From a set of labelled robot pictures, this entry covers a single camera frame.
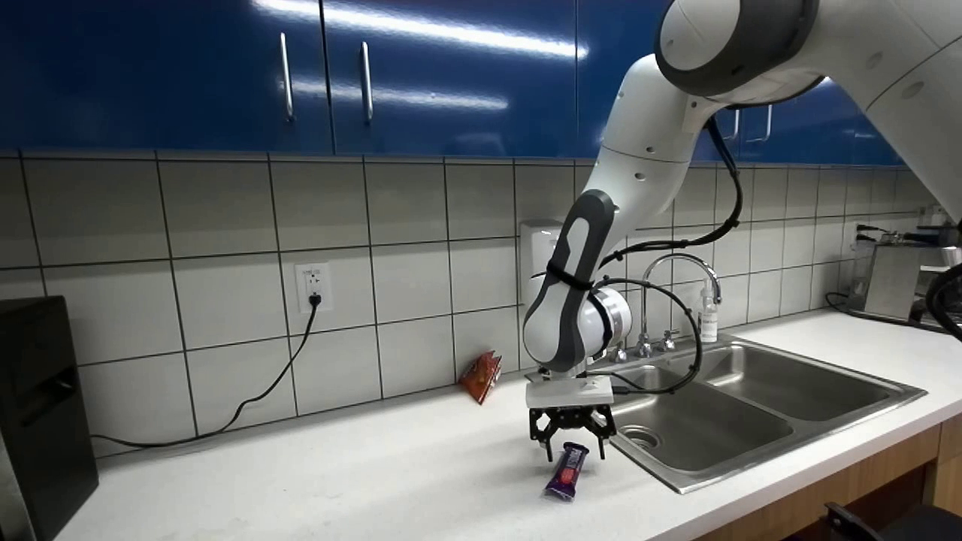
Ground stainless steel double sink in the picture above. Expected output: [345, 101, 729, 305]
[583, 335, 928, 495]

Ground red snack bag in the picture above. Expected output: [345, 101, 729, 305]
[457, 349, 504, 408]

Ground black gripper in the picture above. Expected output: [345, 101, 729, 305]
[527, 403, 619, 466]

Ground black power cord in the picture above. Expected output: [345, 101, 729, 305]
[91, 289, 324, 455]

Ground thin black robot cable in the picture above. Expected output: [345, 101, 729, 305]
[545, 111, 746, 401]

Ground white wall outlet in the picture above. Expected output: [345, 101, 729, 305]
[295, 260, 338, 313]

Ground round sink drain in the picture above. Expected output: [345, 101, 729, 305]
[619, 424, 663, 451]

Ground purple protein bar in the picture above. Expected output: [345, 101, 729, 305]
[542, 439, 593, 506]

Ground clear pump soap bottle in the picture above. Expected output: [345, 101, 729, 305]
[694, 285, 725, 346]

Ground thick black cable conduit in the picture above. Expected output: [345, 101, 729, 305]
[923, 263, 962, 346]

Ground black countertop appliance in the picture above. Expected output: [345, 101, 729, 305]
[0, 293, 103, 541]

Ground chrome gooseneck faucet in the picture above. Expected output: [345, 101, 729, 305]
[600, 251, 725, 367]

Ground black chair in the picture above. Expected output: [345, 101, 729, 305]
[824, 499, 962, 541]

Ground blue cabinet door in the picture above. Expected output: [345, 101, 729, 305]
[701, 94, 759, 169]
[318, 0, 673, 164]
[0, 0, 330, 161]
[748, 72, 905, 172]

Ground wooden base cabinet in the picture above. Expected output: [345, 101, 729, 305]
[694, 412, 962, 541]

